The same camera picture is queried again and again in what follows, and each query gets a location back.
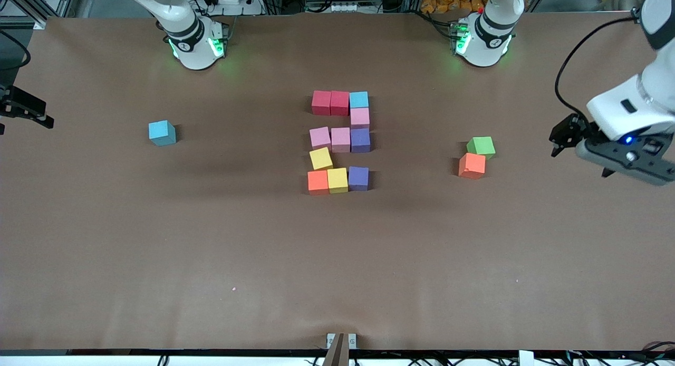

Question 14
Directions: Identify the red foam cube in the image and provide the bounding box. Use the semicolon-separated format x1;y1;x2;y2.
331;90;351;117
312;90;332;117

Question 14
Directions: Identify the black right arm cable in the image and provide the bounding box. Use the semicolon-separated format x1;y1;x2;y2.
0;31;31;71

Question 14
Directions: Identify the orange foam cube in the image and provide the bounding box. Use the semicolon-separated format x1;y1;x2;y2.
307;170;330;196
458;153;487;180

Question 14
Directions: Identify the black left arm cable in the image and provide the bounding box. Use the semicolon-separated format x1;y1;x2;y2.
554;15;641;120

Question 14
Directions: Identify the dark teal foam cube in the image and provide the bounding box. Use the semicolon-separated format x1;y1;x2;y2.
148;120;177;147

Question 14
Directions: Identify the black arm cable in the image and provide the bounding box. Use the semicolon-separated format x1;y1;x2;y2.
0;31;31;71
554;15;641;120

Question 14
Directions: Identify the yellow foam cube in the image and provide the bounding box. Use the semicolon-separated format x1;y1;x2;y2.
327;168;349;194
309;147;334;171

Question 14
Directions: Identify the metal table edge bracket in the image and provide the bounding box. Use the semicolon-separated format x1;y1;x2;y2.
326;333;358;351

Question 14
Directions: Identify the green foam cube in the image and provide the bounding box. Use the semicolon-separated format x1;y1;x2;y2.
466;136;496;160

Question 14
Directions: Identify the brown strip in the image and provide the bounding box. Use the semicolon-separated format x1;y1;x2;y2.
322;333;352;366

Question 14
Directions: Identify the purple foam cube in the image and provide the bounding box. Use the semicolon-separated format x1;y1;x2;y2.
351;128;371;154
348;166;370;191

